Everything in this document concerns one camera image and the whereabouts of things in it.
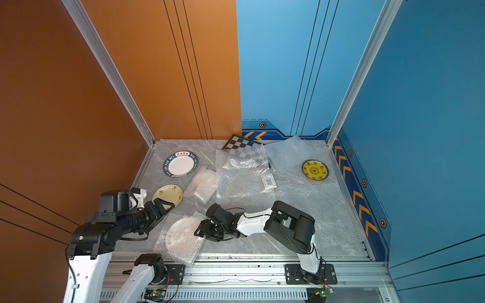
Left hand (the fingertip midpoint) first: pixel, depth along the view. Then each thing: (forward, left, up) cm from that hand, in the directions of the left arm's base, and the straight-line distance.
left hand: (171, 206), depth 68 cm
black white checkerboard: (+52, -20, -19) cm, 59 cm away
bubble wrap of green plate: (+44, -49, -20) cm, 69 cm away
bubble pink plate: (-6, +2, -20) cm, 21 cm away
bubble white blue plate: (+37, +13, -23) cm, 46 cm away
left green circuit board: (-24, +6, -25) cm, 36 cm away
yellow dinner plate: (+34, -65, -22) cm, 77 cm away
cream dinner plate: (+18, +13, -23) cm, 32 cm away
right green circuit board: (-24, -55, -23) cm, 64 cm away
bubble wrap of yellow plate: (0, -68, -23) cm, 72 cm away
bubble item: (+26, -25, -22) cm, 43 cm away
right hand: (-4, -7, -20) cm, 21 cm away
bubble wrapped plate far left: (+22, -3, -19) cm, 29 cm away
